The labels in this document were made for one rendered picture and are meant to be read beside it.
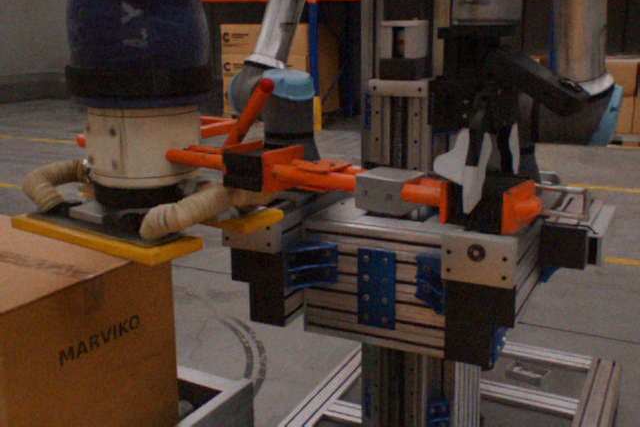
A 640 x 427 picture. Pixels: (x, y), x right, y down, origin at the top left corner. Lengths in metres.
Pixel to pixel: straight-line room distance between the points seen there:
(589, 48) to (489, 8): 0.59
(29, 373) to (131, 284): 0.25
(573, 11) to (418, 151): 0.47
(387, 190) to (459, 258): 0.54
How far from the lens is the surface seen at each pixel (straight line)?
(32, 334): 1.37
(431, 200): 0.92
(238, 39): 9.59
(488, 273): 1.45
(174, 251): 1.12
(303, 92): 1.71
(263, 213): 1.27
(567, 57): 1.45
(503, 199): 0.86
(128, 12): 1.16
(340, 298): 1.73
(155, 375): 1.62
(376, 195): 0.95
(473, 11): 0.87
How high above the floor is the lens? 1.41
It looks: 13 degrees down
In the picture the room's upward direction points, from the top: 1 degrees counter-clockwise
